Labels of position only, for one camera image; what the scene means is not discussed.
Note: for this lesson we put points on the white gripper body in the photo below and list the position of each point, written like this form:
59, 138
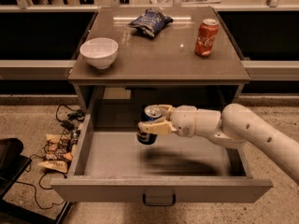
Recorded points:
183, 119

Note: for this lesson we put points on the black chair base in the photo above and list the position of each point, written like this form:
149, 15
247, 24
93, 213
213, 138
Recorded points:
12, 165

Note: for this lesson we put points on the open grey top drawer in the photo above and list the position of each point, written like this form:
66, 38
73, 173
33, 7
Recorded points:
110, 165

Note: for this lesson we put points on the blue pepsi can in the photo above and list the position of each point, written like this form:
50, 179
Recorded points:
150, 114

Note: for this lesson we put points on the black drawer handle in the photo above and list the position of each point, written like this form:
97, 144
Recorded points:
159, 201

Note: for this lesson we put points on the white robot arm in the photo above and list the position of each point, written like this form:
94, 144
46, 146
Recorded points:
232, 127

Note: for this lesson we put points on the blue chip bag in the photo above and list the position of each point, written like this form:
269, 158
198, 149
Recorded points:
151, 22

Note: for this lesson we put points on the red coca-cola can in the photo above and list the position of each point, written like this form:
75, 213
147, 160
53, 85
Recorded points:
207, 33

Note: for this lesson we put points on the snack bags pile on floor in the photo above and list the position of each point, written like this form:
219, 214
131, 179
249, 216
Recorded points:
60, 150

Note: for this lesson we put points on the grey cabinet with countertop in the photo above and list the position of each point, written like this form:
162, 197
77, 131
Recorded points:
168, 60

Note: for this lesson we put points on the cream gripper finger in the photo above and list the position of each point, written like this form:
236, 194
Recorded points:
165, 110
160, 128

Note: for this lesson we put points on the white bowl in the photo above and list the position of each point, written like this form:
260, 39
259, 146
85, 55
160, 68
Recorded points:
100, 52

